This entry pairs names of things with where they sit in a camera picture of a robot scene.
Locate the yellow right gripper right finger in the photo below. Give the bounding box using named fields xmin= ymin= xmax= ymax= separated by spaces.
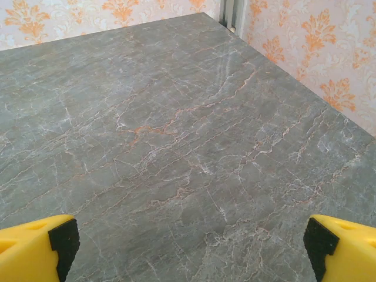
xmin=303 ymin=213 xmax=376 ymax=282

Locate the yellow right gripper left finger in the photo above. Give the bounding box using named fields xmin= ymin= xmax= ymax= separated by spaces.
xmin=0 ymin=213 xmax=80 ymax=282

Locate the aluminium frame post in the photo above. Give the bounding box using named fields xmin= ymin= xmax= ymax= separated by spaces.
xmin=219 ymin=0 xmax=250 ymax=38

